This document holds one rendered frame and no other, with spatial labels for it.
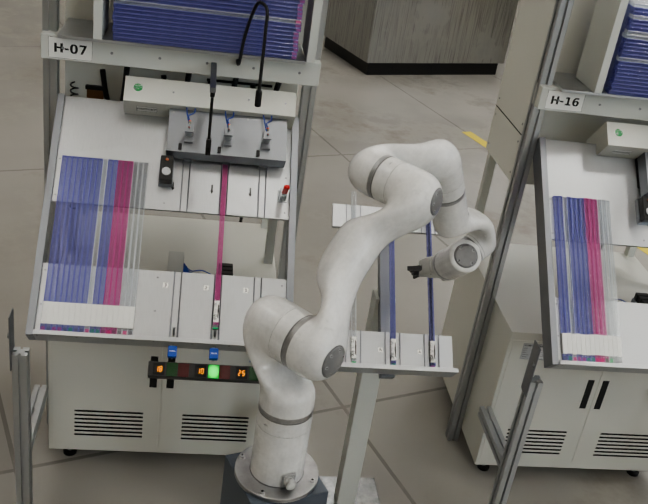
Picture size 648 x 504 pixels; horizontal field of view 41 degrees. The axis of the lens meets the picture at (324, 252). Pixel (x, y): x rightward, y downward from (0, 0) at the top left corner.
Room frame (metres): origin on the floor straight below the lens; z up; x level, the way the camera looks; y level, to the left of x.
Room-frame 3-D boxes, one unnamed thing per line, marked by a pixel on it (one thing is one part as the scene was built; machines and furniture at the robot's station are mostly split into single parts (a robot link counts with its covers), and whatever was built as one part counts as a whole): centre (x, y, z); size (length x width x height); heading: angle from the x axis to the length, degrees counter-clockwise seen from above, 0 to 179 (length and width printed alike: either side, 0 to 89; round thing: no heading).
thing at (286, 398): (1.54, 0.06, 1.00); 0.19 x 0.12 x 0.24; 53
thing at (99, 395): (2.56, 0.50, 0.31); 0.70 x 0.65 x 0.62; 100
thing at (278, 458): (1.52, 0.03, 0.79); 0.19 x 0.19 x 0.18
